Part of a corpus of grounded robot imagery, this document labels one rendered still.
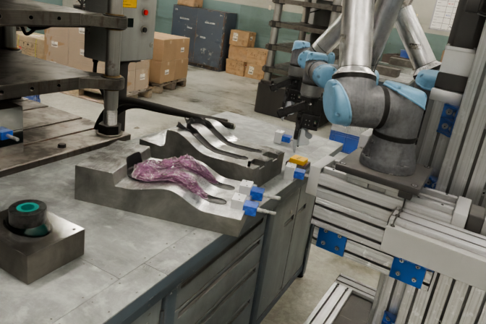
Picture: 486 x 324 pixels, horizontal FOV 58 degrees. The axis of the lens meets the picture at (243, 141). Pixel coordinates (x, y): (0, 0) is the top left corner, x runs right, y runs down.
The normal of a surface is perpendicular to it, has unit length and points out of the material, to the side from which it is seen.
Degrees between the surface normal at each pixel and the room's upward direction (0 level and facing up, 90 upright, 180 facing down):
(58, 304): 0
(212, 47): 90
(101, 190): 90
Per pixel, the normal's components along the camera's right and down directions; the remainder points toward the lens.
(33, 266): 0.87, 0.26
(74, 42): -0.42, 0.38
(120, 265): 0.14, -0.94
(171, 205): -0.21, 0.28
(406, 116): 0.11, 0.33
